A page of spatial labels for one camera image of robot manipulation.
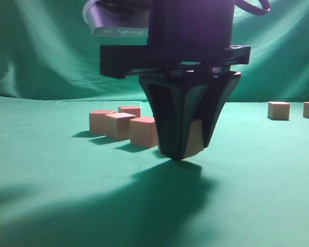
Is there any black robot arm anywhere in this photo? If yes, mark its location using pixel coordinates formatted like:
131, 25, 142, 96
99, 1, 250, 160

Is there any pink cube with dark mark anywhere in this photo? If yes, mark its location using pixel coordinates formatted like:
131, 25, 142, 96
158, 119, 204, 160

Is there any lavender wrist camera mount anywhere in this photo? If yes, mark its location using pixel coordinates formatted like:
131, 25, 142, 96
82, 0, 150, 38

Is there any pink wooden cube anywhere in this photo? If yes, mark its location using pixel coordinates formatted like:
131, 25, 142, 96
118, 105, 141, 118
130, 116, 158, 148
89, 110, 116, 134

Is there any black cable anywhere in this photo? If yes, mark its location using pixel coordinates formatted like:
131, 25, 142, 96
234, 0, 271, 16

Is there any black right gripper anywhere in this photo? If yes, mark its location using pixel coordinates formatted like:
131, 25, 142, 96
99, 45, 250, 161

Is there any pink cube third row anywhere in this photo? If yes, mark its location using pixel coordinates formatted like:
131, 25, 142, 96
105, 113, 136, 141

